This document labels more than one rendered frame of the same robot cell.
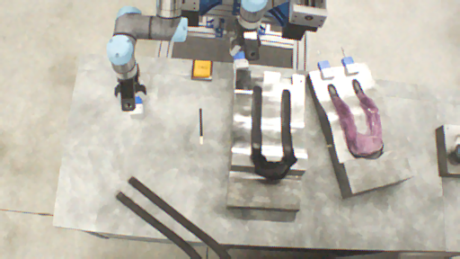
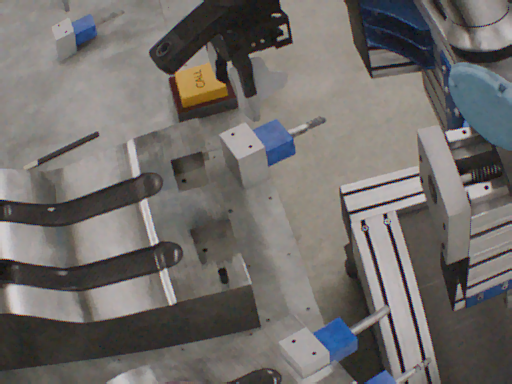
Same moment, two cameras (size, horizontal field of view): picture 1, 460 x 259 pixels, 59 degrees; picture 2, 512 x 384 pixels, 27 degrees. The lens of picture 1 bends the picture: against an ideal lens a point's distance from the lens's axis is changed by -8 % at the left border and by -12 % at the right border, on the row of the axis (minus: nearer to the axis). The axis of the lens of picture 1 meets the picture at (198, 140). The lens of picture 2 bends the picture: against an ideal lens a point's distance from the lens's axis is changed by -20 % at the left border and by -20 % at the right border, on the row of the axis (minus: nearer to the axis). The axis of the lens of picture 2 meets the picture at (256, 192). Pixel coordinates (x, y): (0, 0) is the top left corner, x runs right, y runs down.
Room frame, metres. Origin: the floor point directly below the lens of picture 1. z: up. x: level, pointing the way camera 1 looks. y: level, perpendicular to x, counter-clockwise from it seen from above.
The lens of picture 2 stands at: (0.64, -1.21, 1.98)
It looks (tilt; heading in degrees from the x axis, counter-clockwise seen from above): 49 degrees down; 82
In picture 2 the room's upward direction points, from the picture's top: 11 degrees counter-clockwise
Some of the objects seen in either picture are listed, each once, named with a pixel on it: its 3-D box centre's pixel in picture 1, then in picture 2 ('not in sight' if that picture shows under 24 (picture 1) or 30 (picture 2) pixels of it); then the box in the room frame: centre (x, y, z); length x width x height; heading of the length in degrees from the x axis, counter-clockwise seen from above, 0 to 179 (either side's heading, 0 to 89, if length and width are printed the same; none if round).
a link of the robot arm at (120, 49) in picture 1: (120, 53); not in sight; (0.60, 0.24, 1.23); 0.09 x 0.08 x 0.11; 178
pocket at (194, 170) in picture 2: (257, 78); (195, 181); (0.71, -0.20, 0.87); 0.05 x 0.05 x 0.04; 89
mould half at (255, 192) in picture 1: (268, 138); (43, 257); (0.48, -0.25, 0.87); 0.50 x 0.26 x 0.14; 179
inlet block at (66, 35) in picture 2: (136, 99); (88, 26); (0.61, 0.24, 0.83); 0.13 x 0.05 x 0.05; 8
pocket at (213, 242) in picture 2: (285, 81); (217, 252); (0.71, -0.31, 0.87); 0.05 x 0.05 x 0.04; 89
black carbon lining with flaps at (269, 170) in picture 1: (273, 129); (44, 237); (0.50, -0.26, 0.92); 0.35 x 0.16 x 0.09; 179
